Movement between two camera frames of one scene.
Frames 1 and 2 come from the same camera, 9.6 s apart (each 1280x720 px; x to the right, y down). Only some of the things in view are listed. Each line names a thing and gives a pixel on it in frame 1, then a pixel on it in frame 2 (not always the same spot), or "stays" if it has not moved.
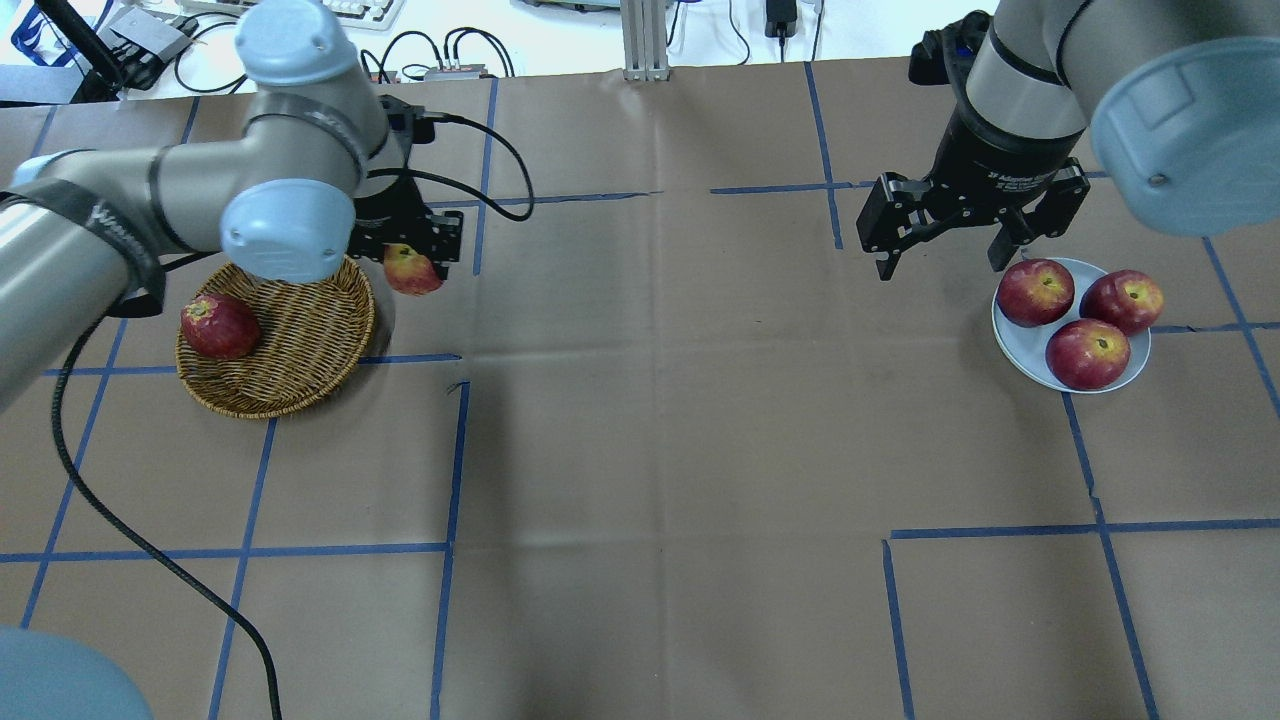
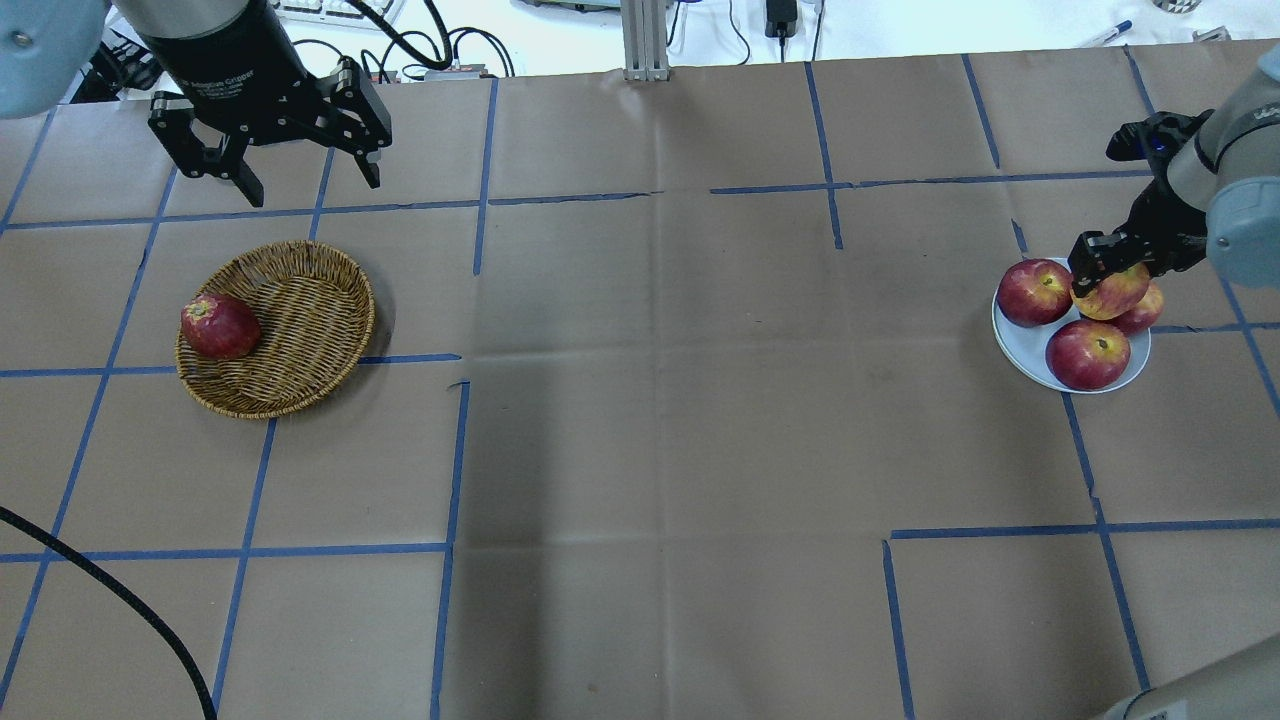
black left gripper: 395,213 -> 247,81
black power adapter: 781,20 stays
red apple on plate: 1035,292 stays
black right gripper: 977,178 -> 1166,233
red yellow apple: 410,272 -> 1116,295
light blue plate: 1024,347 stays
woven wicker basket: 313,337 stays
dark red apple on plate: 1087,355 stays
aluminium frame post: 645,40 stays
